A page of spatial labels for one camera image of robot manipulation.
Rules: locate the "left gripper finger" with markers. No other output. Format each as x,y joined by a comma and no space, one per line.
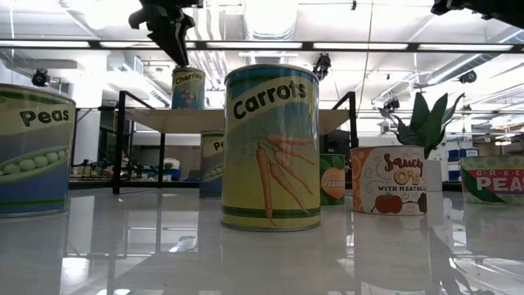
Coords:
172,47
184,45

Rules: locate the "white cup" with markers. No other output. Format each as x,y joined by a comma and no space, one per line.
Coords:
188,88

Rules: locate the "peas can yellow blue label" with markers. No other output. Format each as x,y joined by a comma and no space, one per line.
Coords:
37,164
210,164

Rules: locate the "carrots can yellow label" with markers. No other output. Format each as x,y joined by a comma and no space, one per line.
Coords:
270,164

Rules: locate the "sliced peaches can green label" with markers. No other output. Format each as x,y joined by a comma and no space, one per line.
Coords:
332,180

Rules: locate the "saucy o's can white label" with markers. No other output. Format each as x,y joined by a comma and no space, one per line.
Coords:
389,180

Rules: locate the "green peas can red banner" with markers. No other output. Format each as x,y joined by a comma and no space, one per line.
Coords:
491,180

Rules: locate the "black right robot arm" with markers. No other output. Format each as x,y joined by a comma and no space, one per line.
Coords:
491,10

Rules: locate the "cluttered dark workbench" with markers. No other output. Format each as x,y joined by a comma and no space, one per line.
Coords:
94,184

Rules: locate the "green artificial plant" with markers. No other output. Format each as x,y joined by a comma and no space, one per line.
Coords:
427,123

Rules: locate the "white plant pot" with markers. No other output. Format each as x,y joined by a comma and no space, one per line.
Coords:
434,176

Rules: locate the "blue storage bin rack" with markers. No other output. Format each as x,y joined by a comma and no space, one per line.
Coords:
462,164

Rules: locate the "wooden shelf black metal frame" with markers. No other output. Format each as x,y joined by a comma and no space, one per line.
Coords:
184,121

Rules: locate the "black ceiling camera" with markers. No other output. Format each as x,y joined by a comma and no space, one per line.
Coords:
41,78
322,65
391,104
467,76

